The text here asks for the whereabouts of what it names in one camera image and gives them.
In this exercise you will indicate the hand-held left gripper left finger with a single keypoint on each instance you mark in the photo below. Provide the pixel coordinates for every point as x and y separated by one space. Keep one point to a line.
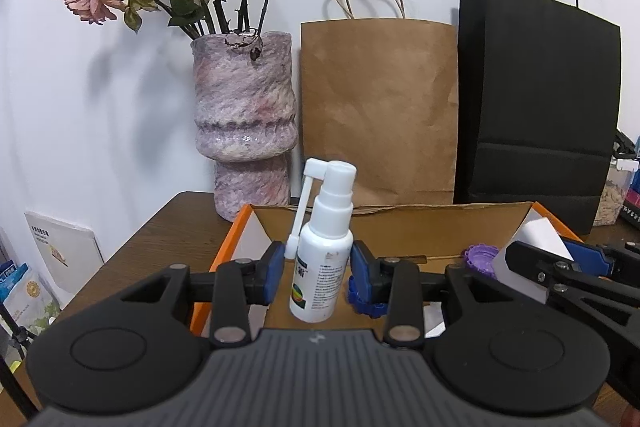
272 274

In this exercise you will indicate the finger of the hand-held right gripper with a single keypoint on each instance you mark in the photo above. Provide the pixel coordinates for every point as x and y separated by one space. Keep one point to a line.
540 264
592 257

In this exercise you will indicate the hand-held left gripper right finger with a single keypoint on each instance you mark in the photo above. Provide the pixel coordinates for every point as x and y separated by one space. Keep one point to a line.
361 277

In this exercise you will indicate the blue bottle cap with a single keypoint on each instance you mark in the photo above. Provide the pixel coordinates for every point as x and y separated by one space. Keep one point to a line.
367 308

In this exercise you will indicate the white spray bottle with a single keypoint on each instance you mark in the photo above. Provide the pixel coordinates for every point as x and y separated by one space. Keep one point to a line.
320 267

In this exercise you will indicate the red cardboard box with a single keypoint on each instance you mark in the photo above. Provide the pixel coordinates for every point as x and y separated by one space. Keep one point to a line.
400 232

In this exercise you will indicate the purple bottle cap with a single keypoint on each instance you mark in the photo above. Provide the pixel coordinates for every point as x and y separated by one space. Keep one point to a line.
480 259

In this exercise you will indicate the clear seed container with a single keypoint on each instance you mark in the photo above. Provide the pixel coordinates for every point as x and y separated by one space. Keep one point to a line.
612 202

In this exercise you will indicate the black paper bag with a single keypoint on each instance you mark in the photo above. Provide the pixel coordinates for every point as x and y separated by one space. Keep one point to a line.
540 107

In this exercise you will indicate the pink marbled vase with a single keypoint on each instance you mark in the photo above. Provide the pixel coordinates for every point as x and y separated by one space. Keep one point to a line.
242 107

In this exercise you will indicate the brown paper bag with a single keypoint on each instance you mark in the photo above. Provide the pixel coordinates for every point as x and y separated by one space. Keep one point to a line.
375 107

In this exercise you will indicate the white booklet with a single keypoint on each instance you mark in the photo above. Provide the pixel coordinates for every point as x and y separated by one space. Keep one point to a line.
60 247

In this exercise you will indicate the black light stand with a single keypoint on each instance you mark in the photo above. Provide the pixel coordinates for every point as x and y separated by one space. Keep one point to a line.
19 338

